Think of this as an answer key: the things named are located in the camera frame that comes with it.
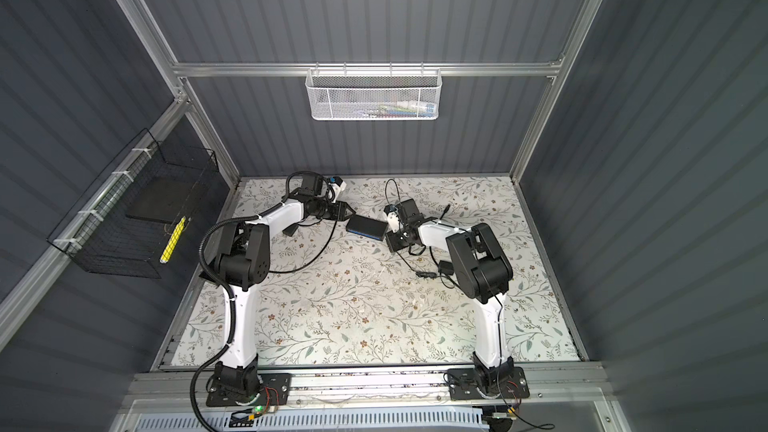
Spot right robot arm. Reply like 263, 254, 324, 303
384, 199, 515, 396

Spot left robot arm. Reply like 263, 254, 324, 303
198, 171, 354, 399

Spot floral patterned table mat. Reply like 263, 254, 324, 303
170, 176, 580, 368

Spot items in white basket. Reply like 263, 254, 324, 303
354, 100, 438, 119

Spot yellow marker in basket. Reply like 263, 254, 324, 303
159, 216, 187, 264

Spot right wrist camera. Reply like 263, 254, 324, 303
384, 204, 401, 232

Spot white wire mesh basket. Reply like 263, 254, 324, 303
305, 68, 443, 121

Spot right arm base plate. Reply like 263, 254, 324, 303
443, 367, 530, 401

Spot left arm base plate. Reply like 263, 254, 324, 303
205, 373, 292, 407

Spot black wire mesh basket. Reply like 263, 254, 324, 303
48, 133, 219, 279

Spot white slotted cable duct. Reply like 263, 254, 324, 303
134, 406, 490, 432

